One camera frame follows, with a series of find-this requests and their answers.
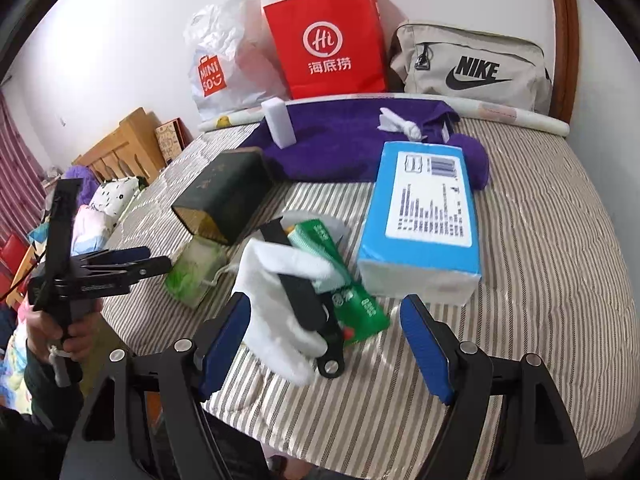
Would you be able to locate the light green tissue packet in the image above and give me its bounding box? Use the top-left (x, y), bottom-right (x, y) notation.
top-left (164, 235), bottom-right (227, 309)

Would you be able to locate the white glove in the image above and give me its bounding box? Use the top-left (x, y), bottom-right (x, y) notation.
top-left (232, 238), bottom-right (337, 387)

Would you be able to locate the knotted white cloth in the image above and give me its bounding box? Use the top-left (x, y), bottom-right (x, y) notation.
top-left (378, 107), bottom-right (423, 142)

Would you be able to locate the green snack packet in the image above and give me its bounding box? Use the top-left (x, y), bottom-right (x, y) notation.
top-left (330, 282), bottom-right (390, 346)

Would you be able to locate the mint green cloth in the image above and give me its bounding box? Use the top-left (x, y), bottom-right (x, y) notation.
top-left (286, 219), bottom-right (352, 294)

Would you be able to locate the person's left hand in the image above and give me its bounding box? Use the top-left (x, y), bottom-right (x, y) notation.
top-left (26, 299), bottom-right (103, 364)

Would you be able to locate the white spotted pillow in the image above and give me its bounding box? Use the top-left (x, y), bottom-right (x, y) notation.
top-left (70, 177), bottom-right (140, 256)

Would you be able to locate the purple plush toy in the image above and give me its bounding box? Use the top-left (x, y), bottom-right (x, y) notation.
top-left (64, 165), bottom-right (100, 207)

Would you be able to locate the wooden bed headboard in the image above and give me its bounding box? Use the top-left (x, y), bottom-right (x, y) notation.
top-left (73, 107), bottom-right (166, 184)

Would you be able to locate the dark green tin box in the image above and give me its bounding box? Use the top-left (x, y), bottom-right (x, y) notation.
top-left (171, 148), bottom-right (273, 246)

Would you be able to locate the blue tissue pack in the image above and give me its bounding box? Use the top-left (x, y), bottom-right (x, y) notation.
top-left (357, 142), bottom-right (482, 307)

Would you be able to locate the brown patterned book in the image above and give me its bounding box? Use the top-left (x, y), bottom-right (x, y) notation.
top-left (154, 118), bottom-right (192, 166)

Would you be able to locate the white Miniso plastic bag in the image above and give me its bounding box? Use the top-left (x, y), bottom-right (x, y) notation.
top-left (183, 0), bottom-right (288, 122)

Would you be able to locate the purple towel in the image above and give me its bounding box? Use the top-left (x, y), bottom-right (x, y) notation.
top-left (242, 99), bottom-right (489, 191)

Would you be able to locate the rolled patterned paper tube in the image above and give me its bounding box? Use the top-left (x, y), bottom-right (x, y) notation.
top-left (198, 92), bottom-right (570, 138)

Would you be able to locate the beige Nike bag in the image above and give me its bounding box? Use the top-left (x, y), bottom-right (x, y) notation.
top-left (390, 22), bottom-right (552, 114)

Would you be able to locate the red Haidilao paper bag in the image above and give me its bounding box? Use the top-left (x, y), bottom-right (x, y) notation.
top-left (264, 0), bottom-right (387, 100)

